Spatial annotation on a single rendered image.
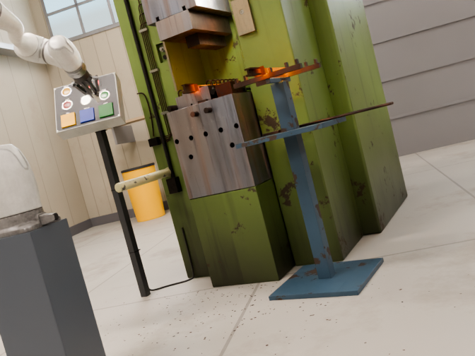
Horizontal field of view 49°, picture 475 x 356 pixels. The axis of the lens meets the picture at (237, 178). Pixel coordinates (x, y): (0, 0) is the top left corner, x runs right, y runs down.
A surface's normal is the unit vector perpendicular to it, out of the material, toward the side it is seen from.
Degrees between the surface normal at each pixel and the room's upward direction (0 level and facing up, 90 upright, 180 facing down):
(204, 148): 90
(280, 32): 90
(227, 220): 90
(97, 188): 90
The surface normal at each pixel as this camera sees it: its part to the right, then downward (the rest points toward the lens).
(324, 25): -0.44, 0.18
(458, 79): -0.22, 0.13
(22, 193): 0.76, -0.10
